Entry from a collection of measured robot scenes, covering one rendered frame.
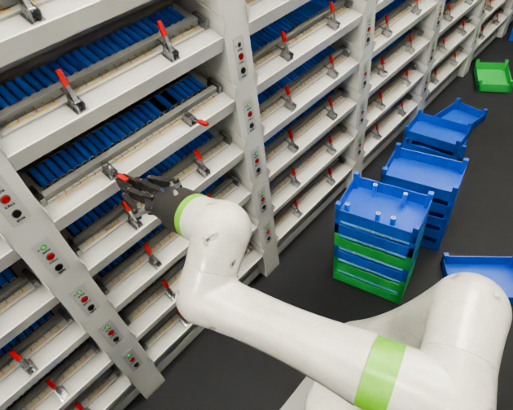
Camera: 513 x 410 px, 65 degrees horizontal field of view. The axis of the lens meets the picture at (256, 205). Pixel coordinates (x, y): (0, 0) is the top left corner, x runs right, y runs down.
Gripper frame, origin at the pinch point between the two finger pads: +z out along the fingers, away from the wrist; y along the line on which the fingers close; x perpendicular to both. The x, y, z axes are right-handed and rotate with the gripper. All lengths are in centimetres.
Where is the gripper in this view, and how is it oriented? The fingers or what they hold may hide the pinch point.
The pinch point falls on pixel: (129, 184)
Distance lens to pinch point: 101.9
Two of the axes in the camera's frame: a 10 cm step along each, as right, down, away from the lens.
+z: -7.0, -2.8, 6.6
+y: 6.7, -5.9, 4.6
